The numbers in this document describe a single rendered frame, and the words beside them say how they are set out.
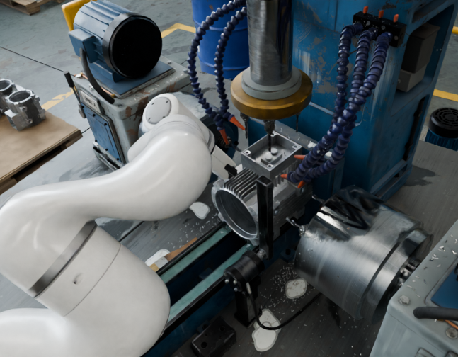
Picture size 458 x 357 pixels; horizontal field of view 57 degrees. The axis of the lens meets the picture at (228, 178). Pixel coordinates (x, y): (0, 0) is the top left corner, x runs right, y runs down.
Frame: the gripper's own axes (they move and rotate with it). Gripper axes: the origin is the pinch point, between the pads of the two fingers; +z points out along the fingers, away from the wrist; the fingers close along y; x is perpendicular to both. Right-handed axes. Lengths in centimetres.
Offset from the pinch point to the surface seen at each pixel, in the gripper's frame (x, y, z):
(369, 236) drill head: 4.5, 38.8, -4.0
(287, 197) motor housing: 3.3, 14.5, 6.6
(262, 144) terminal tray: 11.0, 1.2, 3.3
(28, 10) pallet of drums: 34, -452, 140
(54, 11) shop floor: 51, -436, 157
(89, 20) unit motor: 13, -59, -20
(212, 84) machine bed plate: 33, -73, 54
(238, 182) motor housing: -1.0, 5.1, -1.1
